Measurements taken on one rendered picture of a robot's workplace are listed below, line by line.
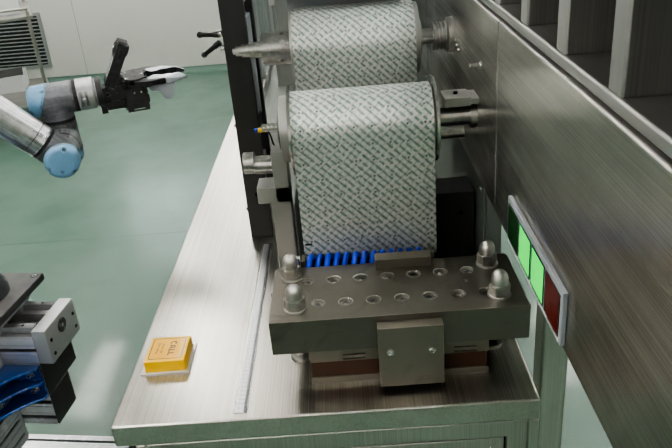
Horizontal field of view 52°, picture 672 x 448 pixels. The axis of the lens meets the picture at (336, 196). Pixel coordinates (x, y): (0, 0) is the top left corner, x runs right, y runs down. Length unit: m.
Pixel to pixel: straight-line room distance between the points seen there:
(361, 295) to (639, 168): 0.63
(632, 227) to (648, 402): 0.14
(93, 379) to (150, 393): 1.63
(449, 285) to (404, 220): 0.15
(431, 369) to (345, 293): 0.18
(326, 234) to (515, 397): 0.41
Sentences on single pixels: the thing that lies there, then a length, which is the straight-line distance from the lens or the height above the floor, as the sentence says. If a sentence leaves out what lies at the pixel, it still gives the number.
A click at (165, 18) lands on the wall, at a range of 6.93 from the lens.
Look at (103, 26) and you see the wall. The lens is 7.09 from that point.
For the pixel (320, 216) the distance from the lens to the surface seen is 1.20.
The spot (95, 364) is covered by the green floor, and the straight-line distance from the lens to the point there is 2.91.
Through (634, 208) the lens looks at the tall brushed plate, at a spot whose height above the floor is 1.38.
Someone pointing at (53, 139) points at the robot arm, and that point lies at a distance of 1.64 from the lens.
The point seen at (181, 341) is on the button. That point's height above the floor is 0.92.
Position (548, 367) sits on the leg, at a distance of 1.63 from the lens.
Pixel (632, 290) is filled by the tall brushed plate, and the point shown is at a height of 1.32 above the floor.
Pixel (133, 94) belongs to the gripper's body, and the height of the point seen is 1.20.
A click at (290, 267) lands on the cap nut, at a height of 1.06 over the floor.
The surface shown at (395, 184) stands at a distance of 1.18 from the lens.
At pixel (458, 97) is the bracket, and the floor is 1.29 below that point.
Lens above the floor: 1.64
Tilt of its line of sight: 25 degrees down
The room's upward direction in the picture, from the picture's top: 5 degrees counter-clockwise
